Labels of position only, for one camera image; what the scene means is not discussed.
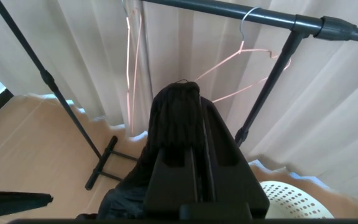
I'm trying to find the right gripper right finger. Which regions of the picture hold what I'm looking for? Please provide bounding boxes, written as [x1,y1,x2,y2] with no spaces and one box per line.
[200,96,270,219]

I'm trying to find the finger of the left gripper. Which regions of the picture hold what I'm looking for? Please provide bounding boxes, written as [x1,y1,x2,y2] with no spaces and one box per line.
[0,189,54,220]

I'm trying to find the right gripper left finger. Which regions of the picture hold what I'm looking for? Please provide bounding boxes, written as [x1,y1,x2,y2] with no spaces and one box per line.
[144,147,203,219]

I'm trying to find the black shorts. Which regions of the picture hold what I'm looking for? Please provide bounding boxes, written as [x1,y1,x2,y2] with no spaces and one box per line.
[76,80,204,220]

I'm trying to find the white laundry basket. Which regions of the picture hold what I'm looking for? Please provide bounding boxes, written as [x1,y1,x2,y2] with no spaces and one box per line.
[259,180,335,219]

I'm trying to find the pink clothes hanger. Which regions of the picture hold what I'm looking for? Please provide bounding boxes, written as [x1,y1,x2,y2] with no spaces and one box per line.
[121,0,143,134]
[194,6,291,104]

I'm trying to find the black clothes rack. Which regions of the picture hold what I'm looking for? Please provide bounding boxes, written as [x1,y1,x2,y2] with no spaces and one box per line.
[0,0,358,191]

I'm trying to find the beige curtain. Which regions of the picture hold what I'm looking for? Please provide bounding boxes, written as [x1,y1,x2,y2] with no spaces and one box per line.
[0,0,358,200]

